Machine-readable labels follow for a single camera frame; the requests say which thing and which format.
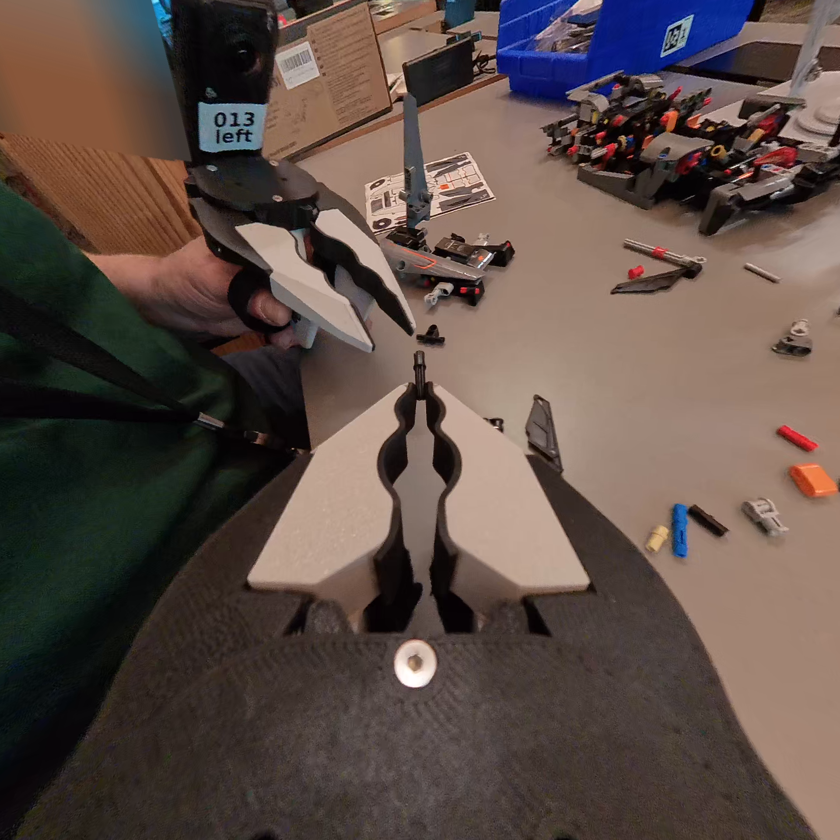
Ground black box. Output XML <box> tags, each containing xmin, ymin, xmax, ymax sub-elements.
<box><xmin>402</xmin><ymin>36</ymin><xmax>475</xmax><ymax>107</ymax></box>

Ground person's left hand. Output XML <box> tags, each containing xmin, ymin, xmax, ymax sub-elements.
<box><xmin>152</xmin><ymin>238</ymin><xmax>299</xmax><ymax>350</ymax></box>

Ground black strap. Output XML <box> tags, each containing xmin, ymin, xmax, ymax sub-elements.
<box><xmin>0</xmin><ymin>289</ymin><xmax>290</xmax><ymax>454</ymax></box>

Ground blue bin with square tag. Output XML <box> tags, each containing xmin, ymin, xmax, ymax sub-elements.
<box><xmin>497</xmin><ymin>0</ymin><xmax>756</xmax><ymax>101</ymax></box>

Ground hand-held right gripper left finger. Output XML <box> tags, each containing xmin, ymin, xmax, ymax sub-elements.
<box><xmin>247</xmin><ymin>384</ymin><xmax>424</xmax><ymax>634</ymax></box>

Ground grey axle black panel assembly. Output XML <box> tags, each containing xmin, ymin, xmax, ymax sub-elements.
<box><xmin>610</xmin><ymin>238</ymin><xmax>707</xmax><ymax>295</ymax></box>

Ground lego sticker sheet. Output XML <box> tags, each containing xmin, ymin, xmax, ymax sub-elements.
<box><xmin>364</xmin><ymin>152</ymin><xmax>496</xmax><ymax>237</ymax></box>

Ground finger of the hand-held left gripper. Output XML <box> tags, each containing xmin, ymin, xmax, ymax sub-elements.
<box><xmin>308</xmin><ymin>208</ymin><xmax>417</xmax><ymax>337</ymax></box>
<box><xmin>234</xmin><ymin>221</ymin><xmax>376</xmax><ymax>354</ymax></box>

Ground black lego wing panel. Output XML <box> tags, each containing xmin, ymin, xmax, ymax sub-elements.
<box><xmin>525</xmin><ymin>394</ymin><xmax>564</xmax><ymax>473</ymax></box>

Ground small orange lego piece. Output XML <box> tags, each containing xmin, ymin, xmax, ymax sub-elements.
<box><xmin>789</xmin><ymin>463</ymin><xmax>840</xmax><ymax>497</ymax></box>

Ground cardboard box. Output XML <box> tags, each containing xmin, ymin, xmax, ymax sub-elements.
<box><xmin>259</xmin><ymin>3</ymin><xmax>393</xmax><ymax>160</ymax></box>

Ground white stand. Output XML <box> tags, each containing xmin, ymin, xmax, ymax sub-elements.
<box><xmin>787</xmin><ymin>0</ymin><xmax>840</xmax><ymax>99</ymax></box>

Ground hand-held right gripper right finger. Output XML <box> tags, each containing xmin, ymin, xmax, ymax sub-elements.
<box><xmin>425</xmin><ymin>382</ymin><xmax>592</xmax><ymax>634</ymax></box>

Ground clear plastic bags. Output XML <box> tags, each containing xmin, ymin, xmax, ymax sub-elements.
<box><xmin>525</xmin><ymin>7</ymin><xmax>601</xmax><ymax>53</ymax></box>

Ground light grey small connector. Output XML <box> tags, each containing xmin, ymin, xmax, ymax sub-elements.
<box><xmin>742</xmin><ymin>499</ymin><xmax>788</xmax><ymax>536</ymax></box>

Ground white rounded board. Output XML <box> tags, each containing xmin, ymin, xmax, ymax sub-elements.
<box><xmin>784</xmin><ymin>72</ymin><xmax>840</xmax><ymax>145</ymax></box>

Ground grey orange-striped lego panel assembly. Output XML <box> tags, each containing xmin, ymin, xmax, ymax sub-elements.
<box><xmin>379</xmin><ymin>92</ymin><xmax>516</xmax><ymax>309</ymax></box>

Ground large lego car model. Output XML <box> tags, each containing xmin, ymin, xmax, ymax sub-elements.
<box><xmin>541</xmin><ymin>72</ymin><xmax>840</xmax><ymax>236</ymax></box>

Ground person's green shirt torso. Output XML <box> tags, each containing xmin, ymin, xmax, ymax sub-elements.
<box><xmin>0</xmin><ymin>184</ymin><xmax>309</xmax><ymax>834</ymax></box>

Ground person's left forearm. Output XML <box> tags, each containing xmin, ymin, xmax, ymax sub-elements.
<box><xmin>88</xmin><ymin>252</ymin><xmax>165</xmax><ymax>316</ymax></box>

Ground wooden cabinet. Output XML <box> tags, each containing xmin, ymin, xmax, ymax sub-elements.
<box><xmin>0</xmin><ymin>134</ymin><xmax>204</xmax><ymax>257</ymax></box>

